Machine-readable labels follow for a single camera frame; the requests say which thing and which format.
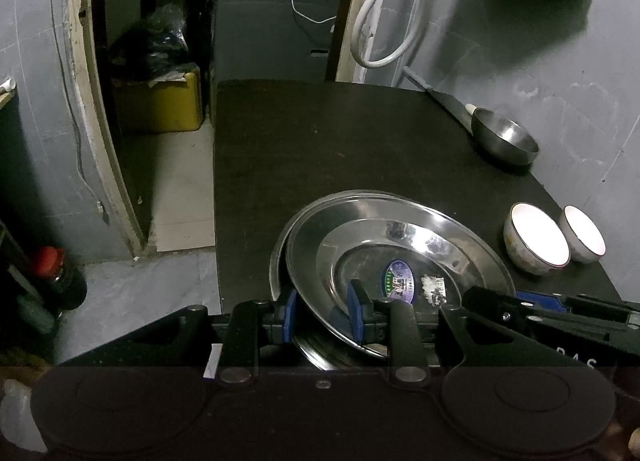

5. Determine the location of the white looped hose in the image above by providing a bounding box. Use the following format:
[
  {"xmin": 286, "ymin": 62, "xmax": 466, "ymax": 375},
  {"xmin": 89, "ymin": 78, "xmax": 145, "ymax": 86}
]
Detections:
[{"xmin": 349, "ymin": 0, "xmax": 433, "ymax": 70}]

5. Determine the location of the steel plate with sticker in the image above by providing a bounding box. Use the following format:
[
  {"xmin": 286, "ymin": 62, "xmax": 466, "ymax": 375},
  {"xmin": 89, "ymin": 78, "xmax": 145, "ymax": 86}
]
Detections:
[{"xmin": 285, "ymin": 190, "xmax": 515, "ymax": 357}]

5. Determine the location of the white door frame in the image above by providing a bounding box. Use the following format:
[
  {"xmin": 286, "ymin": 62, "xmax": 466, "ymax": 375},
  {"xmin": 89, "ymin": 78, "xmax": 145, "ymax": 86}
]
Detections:
[{"xmin": 66, "ymin": 0, "xmax": 145, "ymax": 256}]

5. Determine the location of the cleaver with white handle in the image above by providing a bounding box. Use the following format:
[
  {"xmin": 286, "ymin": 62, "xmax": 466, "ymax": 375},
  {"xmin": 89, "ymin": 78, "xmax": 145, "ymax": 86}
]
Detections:
[{"xmin": 402, "ymin": 66, "xmax": 475, "ymax": 134}]

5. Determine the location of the red capped dark bottle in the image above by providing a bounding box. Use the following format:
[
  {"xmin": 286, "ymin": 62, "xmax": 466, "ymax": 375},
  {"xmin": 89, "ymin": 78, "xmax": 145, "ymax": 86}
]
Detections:
[{"xmin": 34, "ymin": 247, "xmax": 87, "ymax": 311}]

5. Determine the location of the right white ceramic bowl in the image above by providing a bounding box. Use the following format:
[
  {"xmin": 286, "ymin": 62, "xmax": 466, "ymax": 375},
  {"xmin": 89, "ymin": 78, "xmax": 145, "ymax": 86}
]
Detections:
[{"xmin": 558, "ymin": 205, "xmax": 606, "ymax": 264}]

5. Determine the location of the steel mixing bowl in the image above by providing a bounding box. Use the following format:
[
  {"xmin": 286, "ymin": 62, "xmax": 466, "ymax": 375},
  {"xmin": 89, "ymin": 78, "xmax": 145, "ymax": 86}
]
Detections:
[{"xmin": 472, "ymin": 108, "xmax": 539, "ymax": 166}]

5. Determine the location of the yellow bin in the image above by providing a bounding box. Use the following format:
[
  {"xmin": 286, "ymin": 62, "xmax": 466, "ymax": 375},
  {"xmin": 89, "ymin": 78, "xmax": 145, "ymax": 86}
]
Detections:
[{"xmin": 146, "ymin": 66, "xmax": 203, "ymax": 132}]

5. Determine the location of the white ceramic bowl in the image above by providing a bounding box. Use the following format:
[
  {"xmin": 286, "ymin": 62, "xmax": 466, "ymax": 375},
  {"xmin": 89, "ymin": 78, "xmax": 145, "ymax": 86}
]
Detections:
[
  {"xmin": 558, "ymin": 205, "xmax": 606, "ymax": 264},
  {"xmin": 503, "ymin": 202, "xmax": 570, "ymax": 276}
]

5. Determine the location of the left white ceramic bowl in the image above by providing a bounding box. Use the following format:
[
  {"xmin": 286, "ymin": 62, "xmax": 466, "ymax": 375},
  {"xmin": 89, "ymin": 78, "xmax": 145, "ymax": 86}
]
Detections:
[{"xmin": 503, "ymin": 202, "xmax": 570, "ymax": 276}]

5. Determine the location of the dark cabinet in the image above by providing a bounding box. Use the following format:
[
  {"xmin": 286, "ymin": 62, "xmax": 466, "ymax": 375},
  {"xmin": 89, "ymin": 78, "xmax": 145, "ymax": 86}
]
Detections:
[{"xmin": 212, "ymin": 0, "xmax": 340, "ymax": 83}]

